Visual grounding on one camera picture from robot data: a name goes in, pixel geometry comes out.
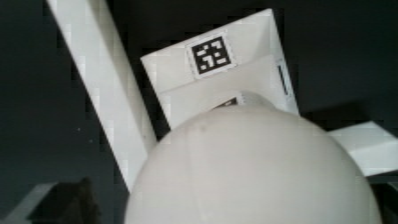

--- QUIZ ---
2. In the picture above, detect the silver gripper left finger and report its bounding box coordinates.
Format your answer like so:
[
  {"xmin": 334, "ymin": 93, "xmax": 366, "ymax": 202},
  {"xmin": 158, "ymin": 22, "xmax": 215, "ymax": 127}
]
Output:
[{"xmin": 0, "ymin": 183, "xmax": 57, "ymax": 224}]

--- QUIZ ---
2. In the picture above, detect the white lamp bulb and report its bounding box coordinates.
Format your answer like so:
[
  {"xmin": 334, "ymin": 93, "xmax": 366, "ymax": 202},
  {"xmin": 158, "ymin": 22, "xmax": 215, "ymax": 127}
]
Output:
[{"xmin": 125, "ymin": 91, "xmax": 382, "ymax": 224}]

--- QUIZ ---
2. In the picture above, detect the white fence frame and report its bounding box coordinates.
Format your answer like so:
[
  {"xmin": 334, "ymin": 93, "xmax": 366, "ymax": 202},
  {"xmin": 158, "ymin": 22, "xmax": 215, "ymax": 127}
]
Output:
[{"xmin": 46, "ymin": 0, "xmax": 398, "ymax": 184}]

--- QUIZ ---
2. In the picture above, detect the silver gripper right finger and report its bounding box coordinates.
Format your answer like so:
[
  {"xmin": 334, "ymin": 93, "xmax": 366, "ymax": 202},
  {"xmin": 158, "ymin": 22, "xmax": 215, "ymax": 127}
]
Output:
[{"xmin": 386, "ymin": 182, "xmax": 398, "ymax": 200}]

